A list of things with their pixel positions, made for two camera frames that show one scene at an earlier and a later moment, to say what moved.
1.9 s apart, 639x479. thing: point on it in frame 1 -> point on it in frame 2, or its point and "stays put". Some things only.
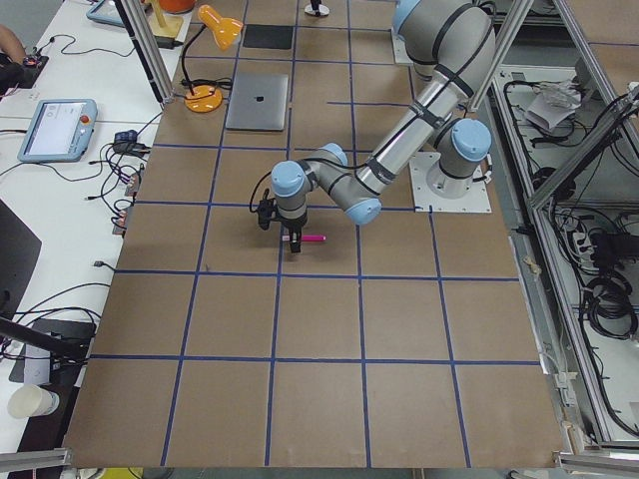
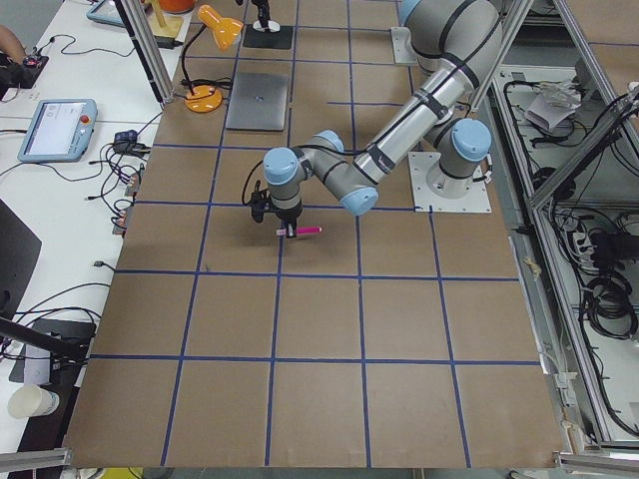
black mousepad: (268, 36) stays put
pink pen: (314, 238) -> (306, 230)
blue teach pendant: (59, 131) stays put
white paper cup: (29, 400) stays put
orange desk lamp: (207, 96) stays put
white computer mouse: (323, 10) -> (274, 27)
